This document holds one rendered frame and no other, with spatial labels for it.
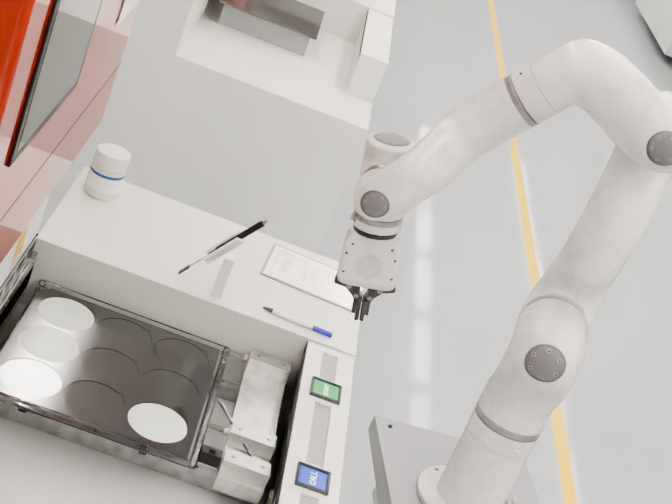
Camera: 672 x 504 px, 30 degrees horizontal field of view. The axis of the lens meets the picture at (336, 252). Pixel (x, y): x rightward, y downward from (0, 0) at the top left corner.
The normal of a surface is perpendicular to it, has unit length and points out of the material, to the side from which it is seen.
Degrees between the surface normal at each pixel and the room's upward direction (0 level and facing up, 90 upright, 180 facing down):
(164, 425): 0
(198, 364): 0
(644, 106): 61
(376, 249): 88
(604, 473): 0
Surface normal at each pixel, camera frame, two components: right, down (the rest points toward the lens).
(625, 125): -0.78, -0.04
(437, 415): 0.36, -0.83
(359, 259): -0.07, 0.44
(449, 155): 0.48, -0.05
